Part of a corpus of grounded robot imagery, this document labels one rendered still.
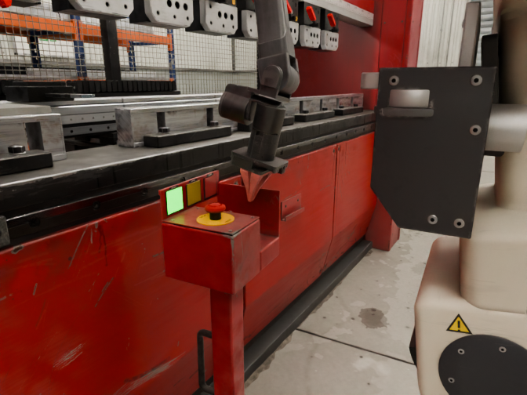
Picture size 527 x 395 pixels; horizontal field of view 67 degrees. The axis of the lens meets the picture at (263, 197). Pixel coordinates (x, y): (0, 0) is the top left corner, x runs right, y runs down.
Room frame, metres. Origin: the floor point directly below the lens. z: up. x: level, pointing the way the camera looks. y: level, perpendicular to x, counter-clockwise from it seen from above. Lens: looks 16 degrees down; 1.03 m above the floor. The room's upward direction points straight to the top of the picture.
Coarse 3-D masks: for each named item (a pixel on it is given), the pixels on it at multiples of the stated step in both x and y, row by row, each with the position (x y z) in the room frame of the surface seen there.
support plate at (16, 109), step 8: (0, 104) 0.59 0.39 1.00; (8, 104) 0.59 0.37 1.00; (16, 104) 0.59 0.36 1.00; (24, 104) 0.59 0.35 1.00; (0, 112) 0.51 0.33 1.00; (8, 112) 0.51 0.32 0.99; (16, 112) 0.52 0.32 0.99; (24, 112) 0.53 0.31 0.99; (32, 112) 0.54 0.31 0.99; (40, 112) 0.55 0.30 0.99; (48, 112) 0.56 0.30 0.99
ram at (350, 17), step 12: (300, 0) 1.70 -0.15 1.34; (312, 0) 1.77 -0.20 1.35; (348, 0) 2.10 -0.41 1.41; (360, 0) 2.23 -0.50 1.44; (372, 0) 2.38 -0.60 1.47; (336, 12) 1.98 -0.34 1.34; (348, 12) 2.10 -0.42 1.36; (372, 12) 2.40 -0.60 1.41; (360, 24) 2.37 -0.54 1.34; (372, 24) 2.41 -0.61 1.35
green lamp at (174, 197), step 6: (168, 192) 0.72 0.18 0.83; (174, 192) 0.74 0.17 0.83; (180, 192) 0.75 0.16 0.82; (168, 198) 0.72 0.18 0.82; (174, 198) 0.74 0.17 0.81; (180, 198) 0.75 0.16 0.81; (168, 204) 0.72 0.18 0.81; (174, 204) 0.74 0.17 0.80; (180, 204) 0.75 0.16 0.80; (168, 210) 0.72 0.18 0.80; (174, 210) 0.73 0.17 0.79
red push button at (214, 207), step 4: (208, 204) 0.72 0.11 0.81; (212, 204) 0.72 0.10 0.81; (216, 204) 0.72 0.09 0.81; (220, 204) 0.72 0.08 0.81; (208, 208) 0.70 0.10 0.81; (212, 208) 0.70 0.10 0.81; (216, 208) 0.70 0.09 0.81; (220, 208) 0.70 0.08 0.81; (224, 208) 0.71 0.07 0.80; (212, 212) 0.70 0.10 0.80; (216, 212) 0.70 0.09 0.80; (220, 212) 0.71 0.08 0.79; (212, 216) 0.71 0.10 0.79; (216, 216) 0.70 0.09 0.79; (220, 216) 0.71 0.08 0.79
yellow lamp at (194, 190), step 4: (188, 184) 0.78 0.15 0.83; (192, 184) 0.79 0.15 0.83; (196, 184) 0.80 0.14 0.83; (188, 188) 0.78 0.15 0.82; (192, 188) 0.79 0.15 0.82; (196, 188) 0.80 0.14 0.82; (200, 188) 0.81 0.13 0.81; (188, 192) 0.78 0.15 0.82; (192, 192) 0.79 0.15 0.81; (196, 192) 0.80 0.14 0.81; (200, 192) 0.81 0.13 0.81; (188, 196) 0.78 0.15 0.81; (192, 196) 0.79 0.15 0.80; (196, 196) 0.80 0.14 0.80; (200, 196) 0.81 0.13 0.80; (188, 200) 0.78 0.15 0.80; (192, 200) 0.79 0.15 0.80; (196, 200) 0.80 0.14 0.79; (200, 200) 0.81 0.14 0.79; (188, 204) 0.77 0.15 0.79
